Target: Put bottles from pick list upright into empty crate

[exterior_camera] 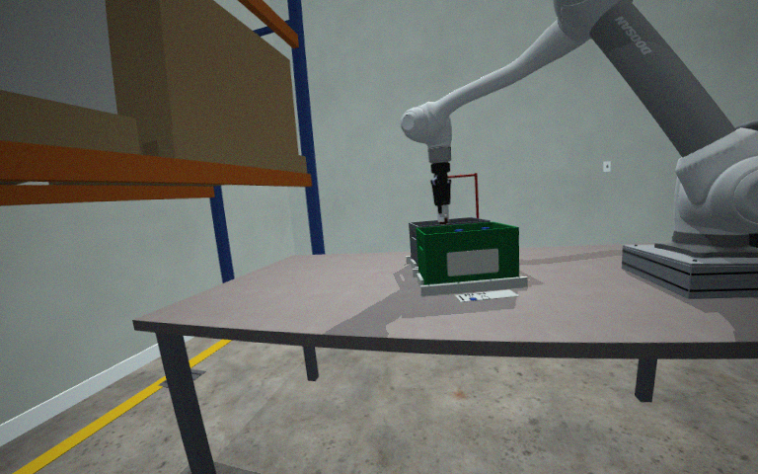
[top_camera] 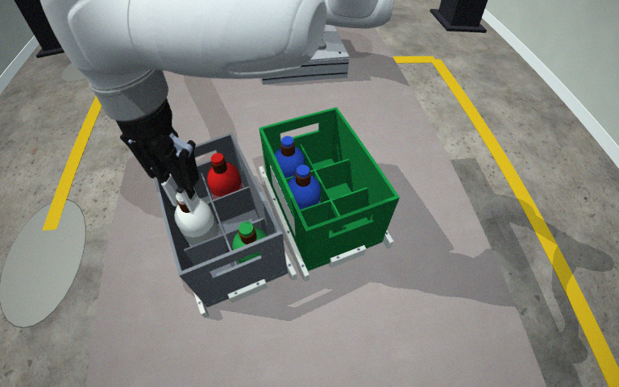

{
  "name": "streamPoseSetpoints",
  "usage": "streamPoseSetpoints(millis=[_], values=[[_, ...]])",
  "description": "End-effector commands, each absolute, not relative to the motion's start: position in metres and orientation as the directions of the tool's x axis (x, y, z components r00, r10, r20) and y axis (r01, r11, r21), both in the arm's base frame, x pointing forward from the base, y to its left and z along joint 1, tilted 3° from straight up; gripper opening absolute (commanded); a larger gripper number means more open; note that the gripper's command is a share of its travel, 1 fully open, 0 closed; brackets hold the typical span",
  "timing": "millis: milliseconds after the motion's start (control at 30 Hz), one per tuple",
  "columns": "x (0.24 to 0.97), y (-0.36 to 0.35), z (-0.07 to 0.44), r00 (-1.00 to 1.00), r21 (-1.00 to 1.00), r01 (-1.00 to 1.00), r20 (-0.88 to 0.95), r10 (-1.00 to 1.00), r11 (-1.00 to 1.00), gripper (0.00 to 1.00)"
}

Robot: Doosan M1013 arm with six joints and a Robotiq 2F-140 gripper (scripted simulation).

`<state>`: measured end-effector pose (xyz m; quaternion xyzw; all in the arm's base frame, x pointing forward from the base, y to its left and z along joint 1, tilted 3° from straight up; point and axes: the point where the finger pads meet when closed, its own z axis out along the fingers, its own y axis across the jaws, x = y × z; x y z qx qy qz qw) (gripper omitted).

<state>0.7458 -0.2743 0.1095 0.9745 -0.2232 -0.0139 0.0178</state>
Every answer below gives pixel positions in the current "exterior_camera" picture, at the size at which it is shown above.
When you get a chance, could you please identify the green plastic crate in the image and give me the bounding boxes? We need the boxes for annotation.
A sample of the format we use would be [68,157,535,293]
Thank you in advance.
[416,222,518,285]

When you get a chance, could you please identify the white paper pick list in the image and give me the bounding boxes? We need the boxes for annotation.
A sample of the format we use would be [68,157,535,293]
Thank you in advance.
[455,289,517,302]

